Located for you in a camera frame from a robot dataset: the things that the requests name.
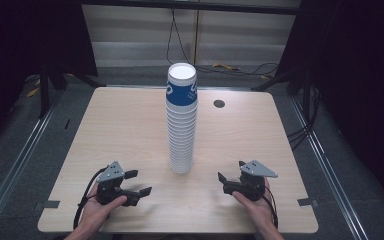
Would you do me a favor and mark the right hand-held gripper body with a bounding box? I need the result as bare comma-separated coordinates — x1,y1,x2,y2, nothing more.
223,160,279,202

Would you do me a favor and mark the person's right hand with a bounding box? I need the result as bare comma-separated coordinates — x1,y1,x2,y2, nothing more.
232,178,279,231

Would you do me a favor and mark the black metal stand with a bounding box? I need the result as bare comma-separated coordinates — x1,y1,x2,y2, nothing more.
250,68,314,114
38,61,107,120

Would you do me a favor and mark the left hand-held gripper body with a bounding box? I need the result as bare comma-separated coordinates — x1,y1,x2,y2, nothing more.
95,161,141,207

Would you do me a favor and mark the stack of white paper cups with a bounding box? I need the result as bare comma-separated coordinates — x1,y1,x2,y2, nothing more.
165,99,199,175

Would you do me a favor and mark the bundle of black floor cables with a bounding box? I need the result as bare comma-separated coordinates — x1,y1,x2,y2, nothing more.
286,85,322,152

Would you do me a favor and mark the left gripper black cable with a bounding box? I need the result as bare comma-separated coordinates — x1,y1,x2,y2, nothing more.
73,165,110,230

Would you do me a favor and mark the grey tape strip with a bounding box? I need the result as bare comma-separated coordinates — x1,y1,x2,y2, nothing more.
41,200,61,210
297,197,318,208

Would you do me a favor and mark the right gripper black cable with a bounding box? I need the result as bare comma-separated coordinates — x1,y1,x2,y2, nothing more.
263,185,280,230

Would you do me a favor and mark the black overhead bar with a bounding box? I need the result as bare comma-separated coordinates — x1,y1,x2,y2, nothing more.
79,0,304,16

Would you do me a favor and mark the metal floor rail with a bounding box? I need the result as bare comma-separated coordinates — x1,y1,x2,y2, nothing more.
289,95,370,240
0,105,57,232

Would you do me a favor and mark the black hanging wall cable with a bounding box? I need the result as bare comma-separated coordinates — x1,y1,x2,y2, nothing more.
165,8,280,77

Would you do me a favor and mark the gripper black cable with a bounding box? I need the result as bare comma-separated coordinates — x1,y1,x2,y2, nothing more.
73,165,110,230
263,185,280,230

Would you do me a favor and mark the person's left hand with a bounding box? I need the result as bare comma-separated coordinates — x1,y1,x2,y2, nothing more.
78,182,128,231

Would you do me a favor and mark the black curtain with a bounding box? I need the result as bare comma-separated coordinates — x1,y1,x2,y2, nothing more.
0,0,99,154
274,0,384,204

